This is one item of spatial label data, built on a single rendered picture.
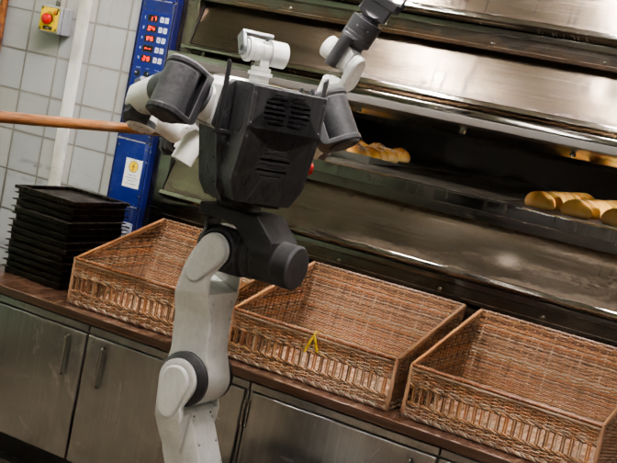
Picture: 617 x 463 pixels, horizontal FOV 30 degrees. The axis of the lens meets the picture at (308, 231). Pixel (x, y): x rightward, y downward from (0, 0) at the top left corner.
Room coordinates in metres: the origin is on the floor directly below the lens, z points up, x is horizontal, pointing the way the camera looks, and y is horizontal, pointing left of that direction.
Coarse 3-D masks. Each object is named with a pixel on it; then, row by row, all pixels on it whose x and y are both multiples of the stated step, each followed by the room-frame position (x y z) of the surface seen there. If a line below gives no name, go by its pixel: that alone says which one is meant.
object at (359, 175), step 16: (320, 160) 3.82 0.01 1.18; (352, 176) 3.77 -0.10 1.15; (368, 176) 3.74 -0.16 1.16; (384, 176) 3.71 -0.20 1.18; (416, 192) 3.66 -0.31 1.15; (432, 192) 3.63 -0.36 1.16; (448, 192) 3.61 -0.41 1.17; (480, 208) 3.56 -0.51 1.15; (496, 208) 3.54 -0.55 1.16; (512, 208) 3.51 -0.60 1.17; (544, 224) 3.46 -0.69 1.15; (560, 224) 3.44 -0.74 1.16; (576, 224) 3.42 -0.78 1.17; (592, 224) 3.42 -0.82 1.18; (608, 240) 3.37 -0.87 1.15
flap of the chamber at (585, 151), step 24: (216, 72) 3.86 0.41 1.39; (240, 72) 3.82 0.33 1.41; (360, 96) 3.62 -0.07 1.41; (408, 120) 3.69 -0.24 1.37; (432, 120) 3.55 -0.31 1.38; (456, 120) 3.46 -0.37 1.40; (480, 120) 3.43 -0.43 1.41; (528, 144) 3.48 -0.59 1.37; (552, 144) 3.36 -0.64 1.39; (576, 144) 3.30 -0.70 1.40; (600, 144) 3.27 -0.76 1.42
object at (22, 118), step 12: (0, 120) 2.87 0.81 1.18; (12, 120) 2.90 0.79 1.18; (24, 120) 2.94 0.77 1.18; (36, 120) 2.98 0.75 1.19; (48, 120) 3.02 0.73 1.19; (60, 120) 3.06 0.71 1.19; (72, 120) 3.10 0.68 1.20; (84, 120) 3.15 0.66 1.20; (96, 120) 3.20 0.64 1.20; (120, 132) 3.30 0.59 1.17; (132, 132) 3.34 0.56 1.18; (156, 132) 3.44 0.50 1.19
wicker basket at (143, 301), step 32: (160, 224) 4.01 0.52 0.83; (96, 256) 3.72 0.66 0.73; (128, 256) 3.88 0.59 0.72; (160, 256) 3.99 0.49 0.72; (96, 288) 3.75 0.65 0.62; (128, 288) 3.53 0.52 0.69; (160, 288) 3.47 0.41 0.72; (256, 288) 3.60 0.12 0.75; (128, 320) 3.51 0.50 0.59; (160, 320) 3.46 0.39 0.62
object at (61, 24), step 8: (48, 8) 4.31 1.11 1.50; (56, 8) 4.29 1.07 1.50; (64, 8) 4.30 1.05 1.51; (40, 16) 4.32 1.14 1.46; (56, 16) 4.29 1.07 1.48; (64, 16) 4.30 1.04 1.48; (72, 16) 4.34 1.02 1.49; (40, 24) 4.32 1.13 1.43; (48, 24) 4.30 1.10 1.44; (56, 24) 4.28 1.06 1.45; (64, 24) 4.31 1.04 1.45; (48, 32) 4.31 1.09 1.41; (56, 32) 4.28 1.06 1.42; (64, 32) 4.31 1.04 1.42
